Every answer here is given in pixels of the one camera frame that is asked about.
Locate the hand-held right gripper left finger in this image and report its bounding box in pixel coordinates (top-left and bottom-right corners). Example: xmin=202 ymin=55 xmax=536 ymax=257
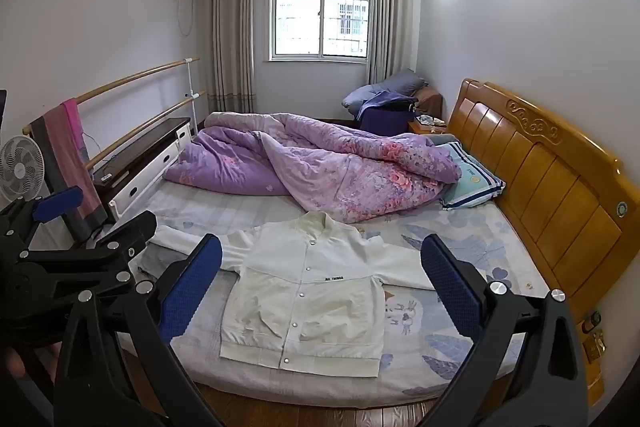
xmin=52 ymin=233 xmax=224 ymax=427

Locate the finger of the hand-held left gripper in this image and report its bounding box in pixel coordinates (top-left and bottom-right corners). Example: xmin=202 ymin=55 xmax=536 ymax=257
xmin=15 ymin=210 xmax=159 ymax=304
xmin=0 ymin=186 xmax=85 ymax=258

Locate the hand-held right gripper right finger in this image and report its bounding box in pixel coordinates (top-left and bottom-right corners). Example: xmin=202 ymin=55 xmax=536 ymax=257
xmin=420 ymin=234 xmax=589 ymax=427

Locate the white snap-button jacket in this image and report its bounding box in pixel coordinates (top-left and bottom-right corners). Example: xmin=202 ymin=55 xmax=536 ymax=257
xmin=131 ymin=211 xmax=443 ymax=379

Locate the pile of pillows and clothes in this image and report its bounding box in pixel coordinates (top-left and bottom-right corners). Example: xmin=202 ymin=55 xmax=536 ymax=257
xmin=342 ymin=69 xmax=430 ymax=118

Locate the mauve towel with grey border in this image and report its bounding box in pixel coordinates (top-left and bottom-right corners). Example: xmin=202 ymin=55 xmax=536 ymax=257
xmin=30 ymin=104 xmax=108 ymax=233

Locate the bed with floral sheet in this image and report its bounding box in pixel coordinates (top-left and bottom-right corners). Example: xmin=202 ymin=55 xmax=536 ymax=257
xmin=107 ymin=179 xmax=551 ymax=400

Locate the white standing fan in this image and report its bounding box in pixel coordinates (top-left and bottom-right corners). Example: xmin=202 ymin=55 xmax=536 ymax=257
xmin=0 ymin=136 xmax=48 ymax=204

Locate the white drawer cabinet dark top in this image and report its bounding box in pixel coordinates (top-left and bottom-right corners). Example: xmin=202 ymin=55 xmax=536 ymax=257
xmin=92 ymin=117 xmax=193 ymax=224

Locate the teal striped pillow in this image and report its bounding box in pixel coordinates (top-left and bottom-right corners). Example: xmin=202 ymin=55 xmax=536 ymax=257
xmin=440 ymin=141 xmax=507 ymax=211

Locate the wooden headboard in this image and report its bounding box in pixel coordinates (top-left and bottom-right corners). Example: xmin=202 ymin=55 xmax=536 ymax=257
xmin=446 ymin=78 xmax=628 ymax=413

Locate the wooden nightstand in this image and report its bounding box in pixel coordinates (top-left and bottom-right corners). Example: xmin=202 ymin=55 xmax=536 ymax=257
xmin=407 ymin=114 xmax=448 ymax=136

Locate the purple floral quilt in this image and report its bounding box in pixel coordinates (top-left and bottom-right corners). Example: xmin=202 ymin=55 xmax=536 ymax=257
xmin=162 ymin=111 xmax=463 ymax=224

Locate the dark purple cloth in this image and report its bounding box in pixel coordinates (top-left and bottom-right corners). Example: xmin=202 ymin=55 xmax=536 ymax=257
xmin=356 ymin=92 xmax=418 ymax=132

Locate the brown armchair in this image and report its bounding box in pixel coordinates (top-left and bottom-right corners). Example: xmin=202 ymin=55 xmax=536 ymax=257
xmin=415 ymin=87 xmax=443 ymax=118

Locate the beige grey striped curtain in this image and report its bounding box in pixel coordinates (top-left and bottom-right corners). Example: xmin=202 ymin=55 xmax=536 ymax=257
xmin=366 ymin=0 xmax=426 ymax=82
xmin=205 ymin=0 xmax=257 ymax=114

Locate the white framed window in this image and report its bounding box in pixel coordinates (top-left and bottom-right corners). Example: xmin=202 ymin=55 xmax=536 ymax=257
xmin=268 ymin=0 xmax=373 ymax=62

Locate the wooden double wall barre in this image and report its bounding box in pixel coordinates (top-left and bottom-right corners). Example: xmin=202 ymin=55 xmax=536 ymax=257
xmin=22 ymin=56 xmax=207 ymax=170

